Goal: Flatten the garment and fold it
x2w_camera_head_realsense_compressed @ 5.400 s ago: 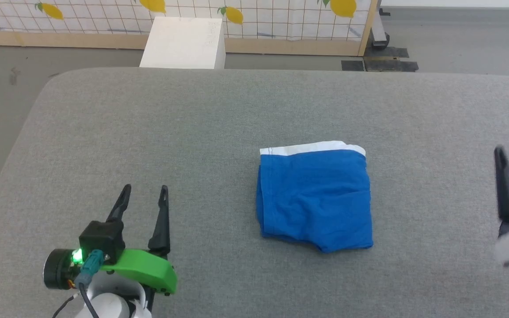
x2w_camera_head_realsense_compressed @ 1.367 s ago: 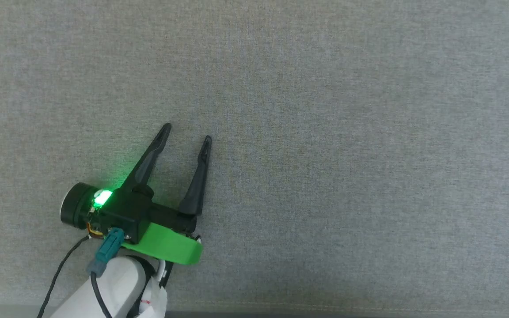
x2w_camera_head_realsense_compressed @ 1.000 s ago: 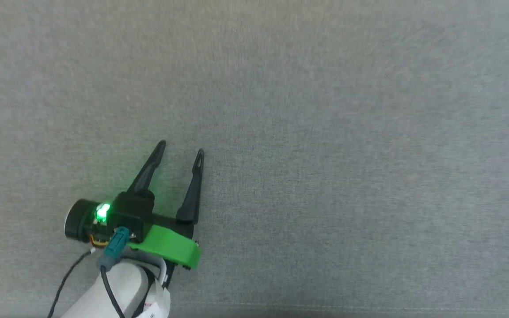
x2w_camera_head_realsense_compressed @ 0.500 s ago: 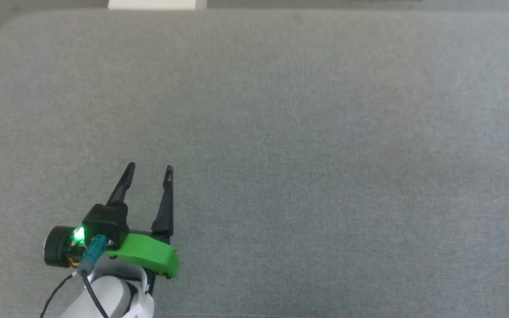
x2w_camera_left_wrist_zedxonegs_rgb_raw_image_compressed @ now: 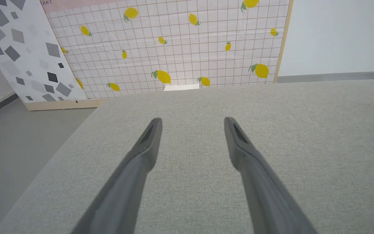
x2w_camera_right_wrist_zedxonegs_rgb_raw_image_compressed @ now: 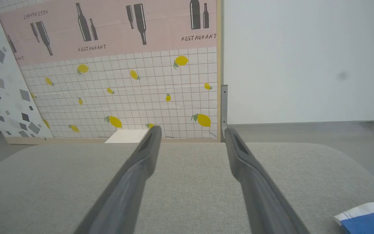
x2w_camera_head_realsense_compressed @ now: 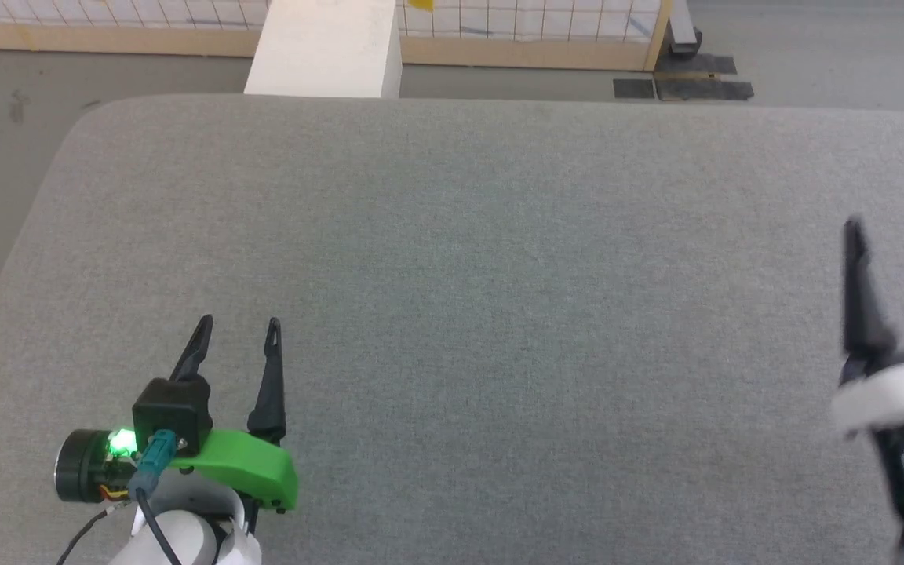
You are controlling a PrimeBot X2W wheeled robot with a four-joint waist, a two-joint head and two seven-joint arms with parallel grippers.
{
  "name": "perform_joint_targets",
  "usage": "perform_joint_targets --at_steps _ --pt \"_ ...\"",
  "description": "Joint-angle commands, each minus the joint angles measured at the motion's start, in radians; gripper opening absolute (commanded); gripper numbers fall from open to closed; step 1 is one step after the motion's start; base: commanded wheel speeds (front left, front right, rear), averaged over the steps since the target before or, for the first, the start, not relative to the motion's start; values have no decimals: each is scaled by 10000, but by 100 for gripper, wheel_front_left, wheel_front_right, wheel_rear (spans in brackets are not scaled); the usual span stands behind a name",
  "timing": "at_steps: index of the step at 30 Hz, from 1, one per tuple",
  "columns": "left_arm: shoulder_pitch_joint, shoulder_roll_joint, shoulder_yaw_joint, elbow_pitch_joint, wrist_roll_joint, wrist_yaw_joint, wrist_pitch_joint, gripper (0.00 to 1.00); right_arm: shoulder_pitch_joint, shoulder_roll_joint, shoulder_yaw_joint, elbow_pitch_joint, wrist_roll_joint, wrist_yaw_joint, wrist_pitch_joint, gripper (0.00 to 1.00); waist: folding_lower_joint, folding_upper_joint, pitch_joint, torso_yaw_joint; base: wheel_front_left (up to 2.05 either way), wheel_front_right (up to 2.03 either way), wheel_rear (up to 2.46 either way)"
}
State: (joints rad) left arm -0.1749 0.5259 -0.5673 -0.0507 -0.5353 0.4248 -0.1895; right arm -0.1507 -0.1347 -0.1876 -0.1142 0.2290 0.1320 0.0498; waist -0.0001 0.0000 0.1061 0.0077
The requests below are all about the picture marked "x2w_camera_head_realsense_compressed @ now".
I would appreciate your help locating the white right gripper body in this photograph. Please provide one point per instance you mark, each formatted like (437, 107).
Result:
(899, 392)

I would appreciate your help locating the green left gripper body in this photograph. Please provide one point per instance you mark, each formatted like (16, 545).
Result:
(252, 467)

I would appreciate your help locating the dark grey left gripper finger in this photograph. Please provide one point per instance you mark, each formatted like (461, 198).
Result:
(270, 392)
(193, 353)

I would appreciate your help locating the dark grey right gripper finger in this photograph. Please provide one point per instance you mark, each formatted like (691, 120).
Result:
(864, 306)

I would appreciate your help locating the large black floor plate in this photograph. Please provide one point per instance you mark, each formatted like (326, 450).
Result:
(703, 78)

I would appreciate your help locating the grey metal partition foot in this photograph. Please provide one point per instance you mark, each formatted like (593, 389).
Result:
(683, 27)

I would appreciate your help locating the white box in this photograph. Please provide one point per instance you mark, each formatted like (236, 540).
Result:
(326, 47)

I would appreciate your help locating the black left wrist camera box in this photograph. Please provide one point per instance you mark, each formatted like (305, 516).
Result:
(173, 416)

